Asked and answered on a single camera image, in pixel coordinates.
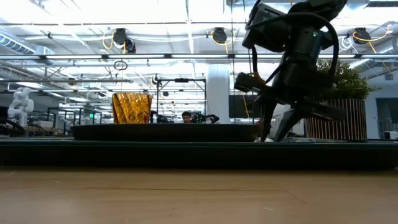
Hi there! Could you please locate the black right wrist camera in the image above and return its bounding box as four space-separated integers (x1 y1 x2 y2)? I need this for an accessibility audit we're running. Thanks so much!
241 2 290 53

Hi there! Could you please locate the white humanoid robot figure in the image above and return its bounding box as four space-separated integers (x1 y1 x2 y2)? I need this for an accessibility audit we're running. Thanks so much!
6 86 35 127

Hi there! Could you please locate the black ceiling cable reel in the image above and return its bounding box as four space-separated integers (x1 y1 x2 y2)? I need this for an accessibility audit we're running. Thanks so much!
212 27 228 44
353 27 373 44
112 27 137 54

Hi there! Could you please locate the amber glass cup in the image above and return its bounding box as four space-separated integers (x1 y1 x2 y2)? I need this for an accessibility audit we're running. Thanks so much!
111 92 153 124

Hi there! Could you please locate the black round plate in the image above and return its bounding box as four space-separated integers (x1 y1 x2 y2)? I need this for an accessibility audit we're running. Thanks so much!
70 123 261 142

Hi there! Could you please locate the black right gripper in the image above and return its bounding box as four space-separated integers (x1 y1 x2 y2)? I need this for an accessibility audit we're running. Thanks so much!
234 54 348 142

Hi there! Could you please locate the dark green serving tray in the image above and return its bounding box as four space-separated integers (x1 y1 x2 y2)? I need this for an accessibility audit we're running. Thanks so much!
0 138 398 170

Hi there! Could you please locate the green plant in ribbed pot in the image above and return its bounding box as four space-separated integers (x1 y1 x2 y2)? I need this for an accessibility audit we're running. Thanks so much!
306 58 382 142

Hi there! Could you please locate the black background rig frame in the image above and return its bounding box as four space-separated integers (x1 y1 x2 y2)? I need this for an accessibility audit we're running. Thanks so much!
155 77 208 125

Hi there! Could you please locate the black background monitor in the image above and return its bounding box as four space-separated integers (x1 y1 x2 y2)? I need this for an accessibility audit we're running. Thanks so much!
228 94 270 119

